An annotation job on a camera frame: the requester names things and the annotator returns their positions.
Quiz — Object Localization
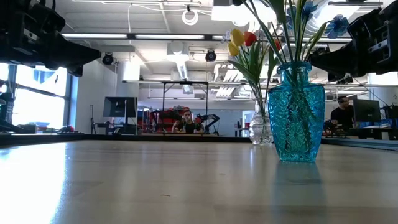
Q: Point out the black aluminium table frame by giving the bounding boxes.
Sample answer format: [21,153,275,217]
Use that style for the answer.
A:
[0,133,252,144]

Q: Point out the red artificial tulip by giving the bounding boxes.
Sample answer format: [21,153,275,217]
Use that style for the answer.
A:
[243,30,265,100]

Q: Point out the blue cut-glass vase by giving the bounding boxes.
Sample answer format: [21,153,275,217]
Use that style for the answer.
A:
[267,61,326,163]

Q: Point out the black background rig frame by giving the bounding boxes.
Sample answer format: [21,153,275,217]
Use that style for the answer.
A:
[121,80,271,134]

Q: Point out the black monitor on stand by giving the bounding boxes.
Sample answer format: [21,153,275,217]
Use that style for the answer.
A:
[103,96,138,134]

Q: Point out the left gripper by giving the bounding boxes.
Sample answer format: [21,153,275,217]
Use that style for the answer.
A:
[0,0,102,78]

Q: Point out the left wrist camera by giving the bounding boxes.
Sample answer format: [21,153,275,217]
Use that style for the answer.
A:
[29,0,67,35]

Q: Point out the white ceiling vent unit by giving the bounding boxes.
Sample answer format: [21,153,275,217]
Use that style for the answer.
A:
[166,41,191,81]

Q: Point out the red storage shelves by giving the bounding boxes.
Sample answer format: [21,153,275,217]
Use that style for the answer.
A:
[138,107,200,133]

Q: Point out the clear glass vase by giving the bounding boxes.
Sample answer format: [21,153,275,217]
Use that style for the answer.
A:
[249,99,274,147]

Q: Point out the black tripod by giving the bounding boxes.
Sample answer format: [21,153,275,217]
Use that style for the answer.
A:
[89,104,96,133]

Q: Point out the black background monitor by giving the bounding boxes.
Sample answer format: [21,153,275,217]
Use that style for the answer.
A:
[353,99,382,123]

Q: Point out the black overhead frame bar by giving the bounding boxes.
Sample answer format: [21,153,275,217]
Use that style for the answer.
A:
[62,32,352,44]

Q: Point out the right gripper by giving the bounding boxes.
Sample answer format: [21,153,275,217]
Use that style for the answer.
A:
[310,0,398,82]

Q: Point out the white cable coil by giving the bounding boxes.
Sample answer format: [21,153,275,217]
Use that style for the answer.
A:
[182,9,199,26]

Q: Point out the black artificial tulip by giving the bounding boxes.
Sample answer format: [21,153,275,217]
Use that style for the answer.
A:
[231,0,285,65]
[267,0,289,63]

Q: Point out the person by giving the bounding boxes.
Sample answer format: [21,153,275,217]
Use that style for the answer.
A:
[172,110,203,134]
[330,95,355,130]

